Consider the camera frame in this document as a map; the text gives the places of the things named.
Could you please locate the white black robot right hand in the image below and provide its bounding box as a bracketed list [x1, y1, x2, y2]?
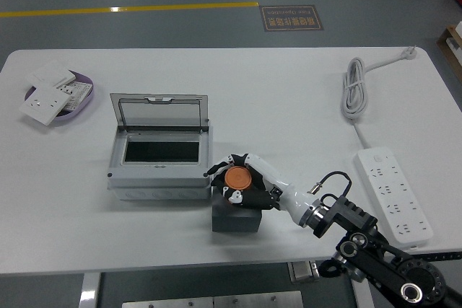
[204, 152, 313, 229]

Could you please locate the orange cylinder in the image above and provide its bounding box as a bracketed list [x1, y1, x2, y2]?
[223, 166, 254, 203]

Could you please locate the smoky transparent box lid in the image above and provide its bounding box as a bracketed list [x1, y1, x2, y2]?
[109, 92, 209, 133]

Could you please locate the grey cube with round hole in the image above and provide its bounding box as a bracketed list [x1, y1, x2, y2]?
[211, 187, 263, 234]

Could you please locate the grey box under table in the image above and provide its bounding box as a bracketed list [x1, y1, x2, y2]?
[287, 260, 321, 283]

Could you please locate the grey electrical box base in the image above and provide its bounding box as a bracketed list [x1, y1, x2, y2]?
[107, 125, 214, 201]

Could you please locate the wooden box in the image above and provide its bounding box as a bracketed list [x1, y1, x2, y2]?
[435, 23, 462, 84]

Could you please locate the white block in wooden box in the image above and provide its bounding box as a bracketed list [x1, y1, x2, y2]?
[445, 21, 462, 57]

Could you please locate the white power strip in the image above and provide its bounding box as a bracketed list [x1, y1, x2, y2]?
[352, 146, 434, 250]

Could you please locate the white table leg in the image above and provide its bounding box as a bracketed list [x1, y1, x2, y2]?
[348, 275, 376, 308]
[78, 272, 103, 308]

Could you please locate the black table control panel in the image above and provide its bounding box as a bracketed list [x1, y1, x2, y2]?
[411, 248, 462, 262]

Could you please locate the brown floor sign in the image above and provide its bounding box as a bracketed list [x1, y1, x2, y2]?
[259, 4, 325, 32]

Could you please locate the purple bowl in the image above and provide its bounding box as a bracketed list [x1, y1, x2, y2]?
[23, 69, 96, 128]

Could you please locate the white multi-hole socket plate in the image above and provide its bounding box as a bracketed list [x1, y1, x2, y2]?
[54, 82, 93, 112]

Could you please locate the white five-hole socket plate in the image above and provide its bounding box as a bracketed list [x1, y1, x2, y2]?
[19, 85, 73, 127]

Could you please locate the white power cord with plug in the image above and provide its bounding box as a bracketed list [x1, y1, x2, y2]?
[341, 45, 420, 150]

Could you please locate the grey metal base plate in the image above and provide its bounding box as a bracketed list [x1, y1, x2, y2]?
[121, 290, 304, 308]

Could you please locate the white switch plate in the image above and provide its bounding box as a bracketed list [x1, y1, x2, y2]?
[25, 61, 77, 88]

